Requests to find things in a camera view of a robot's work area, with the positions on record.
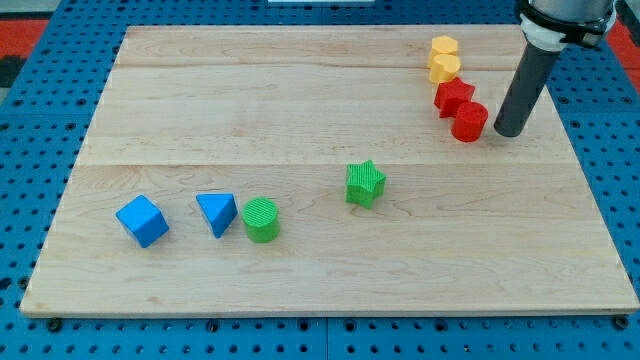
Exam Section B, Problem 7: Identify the green star block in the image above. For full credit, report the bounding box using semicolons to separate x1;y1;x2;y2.
345;160;386;209

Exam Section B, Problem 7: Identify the red star block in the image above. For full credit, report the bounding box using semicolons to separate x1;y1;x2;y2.
434;77;475;118

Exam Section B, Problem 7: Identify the green cylinder block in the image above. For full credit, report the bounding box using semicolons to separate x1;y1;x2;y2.
242;197;280;243

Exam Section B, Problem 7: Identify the light wooden board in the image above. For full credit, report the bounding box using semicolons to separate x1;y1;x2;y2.
20;25;639;319

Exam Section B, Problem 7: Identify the blue triangle block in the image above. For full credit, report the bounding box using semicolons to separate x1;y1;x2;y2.
196;193;238;238

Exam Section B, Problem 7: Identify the red cylinder block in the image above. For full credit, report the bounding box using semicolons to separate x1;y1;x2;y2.
451;102;489;142

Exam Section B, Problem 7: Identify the yellow heart block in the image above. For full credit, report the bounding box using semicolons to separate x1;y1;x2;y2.
429;54;461;84

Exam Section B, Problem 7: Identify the blue cube block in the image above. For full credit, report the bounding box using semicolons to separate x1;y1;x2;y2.
115;195;169;248

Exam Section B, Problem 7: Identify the yellow hexagon block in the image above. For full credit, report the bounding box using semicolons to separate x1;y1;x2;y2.
427;35;458;68

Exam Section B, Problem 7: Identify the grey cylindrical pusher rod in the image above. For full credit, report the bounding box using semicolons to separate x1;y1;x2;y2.
494;43;560;137

